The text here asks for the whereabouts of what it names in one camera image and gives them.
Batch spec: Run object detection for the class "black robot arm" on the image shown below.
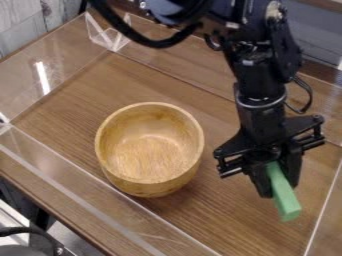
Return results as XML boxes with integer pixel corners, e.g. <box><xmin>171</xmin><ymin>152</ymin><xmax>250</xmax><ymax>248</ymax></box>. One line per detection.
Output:
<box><xmin>88</xmin><ymin>0</ymin><xmax>324</xmax><ymax>198</ymax></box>

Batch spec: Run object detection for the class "brown wooden bowl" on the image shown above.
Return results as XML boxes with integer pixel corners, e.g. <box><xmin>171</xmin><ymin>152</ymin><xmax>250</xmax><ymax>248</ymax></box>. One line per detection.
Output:
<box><xmin>95</xmin><ymin>102</ymin><xmax>204</xmax><ymax>198</ymax></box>

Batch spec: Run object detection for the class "black cable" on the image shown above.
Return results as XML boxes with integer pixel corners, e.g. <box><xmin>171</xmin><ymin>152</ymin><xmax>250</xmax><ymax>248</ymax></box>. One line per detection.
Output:
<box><xmin>0</xmin><ymin>226</ymin><xmax>65</xmax><ymax>256</ymax></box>

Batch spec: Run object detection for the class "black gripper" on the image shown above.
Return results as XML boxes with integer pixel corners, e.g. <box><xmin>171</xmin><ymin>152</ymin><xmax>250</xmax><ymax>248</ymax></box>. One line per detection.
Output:
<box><xmin>213</xmin><ymin>93</ymin><xmax>324</xmax><ymax>198</ymax></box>

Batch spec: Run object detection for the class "green rectangular block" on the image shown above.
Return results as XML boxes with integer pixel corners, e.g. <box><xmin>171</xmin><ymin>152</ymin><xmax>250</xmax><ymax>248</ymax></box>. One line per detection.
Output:
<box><xmin>266</xmin><ymin>161</ymin><xmax>302</xmax><ymax>222</ymax></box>

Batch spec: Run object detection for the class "clear acrylic tray enclosure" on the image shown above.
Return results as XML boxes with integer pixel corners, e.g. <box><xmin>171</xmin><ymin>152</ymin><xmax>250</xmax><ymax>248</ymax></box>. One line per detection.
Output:
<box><xmin>0</xmin><ymin>18</ymin><xmax>342</xmax><ymax>256</ymax></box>

